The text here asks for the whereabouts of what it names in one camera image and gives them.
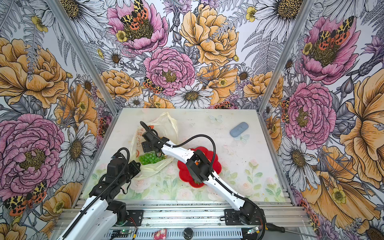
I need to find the red flower-shaped plate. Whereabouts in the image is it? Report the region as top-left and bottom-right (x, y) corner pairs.
(177, 147), (222, 189)

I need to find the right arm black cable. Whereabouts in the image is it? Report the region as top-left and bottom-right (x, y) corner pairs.
(139, 120), (268, 240)

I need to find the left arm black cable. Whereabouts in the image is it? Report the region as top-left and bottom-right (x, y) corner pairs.
(58, 146), (131, 240)

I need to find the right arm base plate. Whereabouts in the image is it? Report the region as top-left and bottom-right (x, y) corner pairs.
(220, 209), (266, 226)

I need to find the left aluminium corner post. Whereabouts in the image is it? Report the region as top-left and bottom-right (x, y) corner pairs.
(47, 1), (120, 116)

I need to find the right aluminium corner post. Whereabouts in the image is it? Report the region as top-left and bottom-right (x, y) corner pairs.
(258, 0), (315, 115)

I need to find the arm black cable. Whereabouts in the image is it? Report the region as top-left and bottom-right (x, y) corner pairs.
(139, 120), (268, 240)
(58, 146), (131, 240)

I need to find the cream plastic bag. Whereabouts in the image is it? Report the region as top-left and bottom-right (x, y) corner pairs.
(130, 112), (178, 180)

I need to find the green grapes bunch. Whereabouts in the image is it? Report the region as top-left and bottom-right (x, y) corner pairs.
(139, 152), (166, 165)

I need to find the grey-blue oval case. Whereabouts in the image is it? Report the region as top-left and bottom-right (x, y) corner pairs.
(230, 122), (249, 138)

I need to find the aluminium rail frame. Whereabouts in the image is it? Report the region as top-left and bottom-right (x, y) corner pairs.
(49, 199), (317, 240)

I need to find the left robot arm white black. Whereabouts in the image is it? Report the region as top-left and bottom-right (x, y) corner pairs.
(58, 158), (141, 240)

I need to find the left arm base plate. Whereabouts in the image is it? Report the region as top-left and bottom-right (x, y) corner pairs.
(115, 210), (144, 227)

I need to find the aluminium corner post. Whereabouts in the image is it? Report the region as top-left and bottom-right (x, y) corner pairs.
(47, 1), (120, 116)
(258, 0), (315, 115)

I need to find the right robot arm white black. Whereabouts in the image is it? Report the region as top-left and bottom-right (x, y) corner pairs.
(141, 122), (267, 226)

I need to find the pink white small object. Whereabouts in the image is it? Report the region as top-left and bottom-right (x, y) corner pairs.
(153, 229), (167, 240)

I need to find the black round knob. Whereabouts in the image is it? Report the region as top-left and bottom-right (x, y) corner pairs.
(183, 228), (194, 240)

